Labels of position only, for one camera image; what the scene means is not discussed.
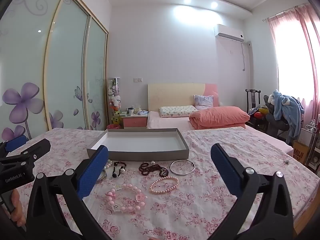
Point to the pink curtain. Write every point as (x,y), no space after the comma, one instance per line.
(303,42)

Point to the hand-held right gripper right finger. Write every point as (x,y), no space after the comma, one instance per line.
(225,170)

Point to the bed with pink sheet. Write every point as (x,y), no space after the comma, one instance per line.
(170,123)

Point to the pink and white nightstand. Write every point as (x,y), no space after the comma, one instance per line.
(133,122)

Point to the person's left hand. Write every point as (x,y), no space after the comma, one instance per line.
(18,205)

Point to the dark wooden chair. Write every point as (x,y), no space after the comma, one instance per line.
(252,97)

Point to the floral print pillow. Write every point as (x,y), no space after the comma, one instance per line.
(175,111)

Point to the sliding wardrobe with flower print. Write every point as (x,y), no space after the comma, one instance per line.
(70,67)

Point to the white wall switch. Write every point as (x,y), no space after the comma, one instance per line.
(138,79)

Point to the white air conditioner pipe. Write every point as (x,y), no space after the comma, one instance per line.
(243,55)

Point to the wide silver cuff bangle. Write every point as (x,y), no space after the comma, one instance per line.
(103,176)

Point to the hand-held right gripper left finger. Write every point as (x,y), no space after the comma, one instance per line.
(92,172)

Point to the light blue fleece garment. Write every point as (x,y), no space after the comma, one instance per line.
(285,107)

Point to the black office chair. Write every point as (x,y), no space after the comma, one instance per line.
(273,125)

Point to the colourful plush toy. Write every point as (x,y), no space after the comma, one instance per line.
(260,112)

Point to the purple patterned pillow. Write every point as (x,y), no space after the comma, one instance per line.
(203,102)

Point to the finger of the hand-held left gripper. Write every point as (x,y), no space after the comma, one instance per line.
(37,148)
(15,142)

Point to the white wall air conditioner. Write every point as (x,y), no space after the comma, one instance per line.
(228,33)

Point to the beige and pink headboard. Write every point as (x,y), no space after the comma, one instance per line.
(175,95)

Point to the thin silver bangle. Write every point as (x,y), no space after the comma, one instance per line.
(180,174)

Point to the grey shallow tray box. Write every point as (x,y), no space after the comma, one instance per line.
(140,155)

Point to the plush toy display rack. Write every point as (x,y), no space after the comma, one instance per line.
(115,100)

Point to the folded salmon quilt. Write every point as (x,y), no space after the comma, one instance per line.
(220,117)

